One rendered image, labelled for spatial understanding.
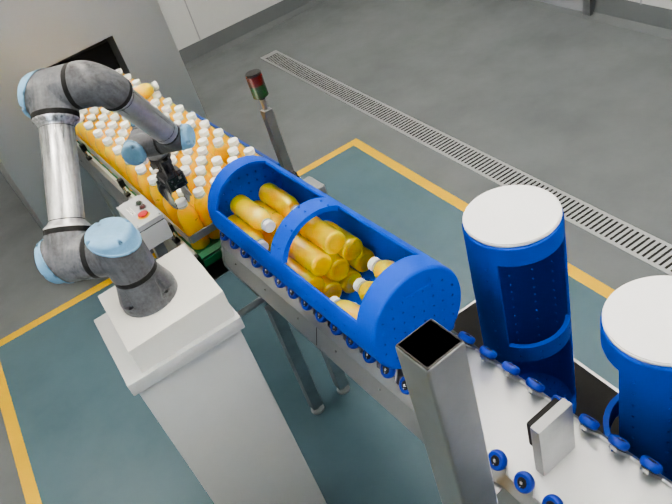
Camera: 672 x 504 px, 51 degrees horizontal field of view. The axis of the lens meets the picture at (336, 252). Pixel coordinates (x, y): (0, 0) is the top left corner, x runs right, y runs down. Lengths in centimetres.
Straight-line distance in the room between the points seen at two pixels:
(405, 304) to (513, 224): 50
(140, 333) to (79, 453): 172
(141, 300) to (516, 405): 93
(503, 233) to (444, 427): 116
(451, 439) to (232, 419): 118
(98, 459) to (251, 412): 144
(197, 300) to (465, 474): 97
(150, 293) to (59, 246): 24
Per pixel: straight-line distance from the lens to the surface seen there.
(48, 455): 354
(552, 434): 154
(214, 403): 195
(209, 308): 177
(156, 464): 319
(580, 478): 162
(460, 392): 87
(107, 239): 171
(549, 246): 200
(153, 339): 176
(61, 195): 183
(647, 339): 170
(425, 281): 167
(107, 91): 185
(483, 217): 206
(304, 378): 285
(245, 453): 213
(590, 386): 274
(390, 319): 164
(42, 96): 188
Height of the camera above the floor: 231
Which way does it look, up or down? 38 degrees down
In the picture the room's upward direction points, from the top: 19 degrees counter-clockwise
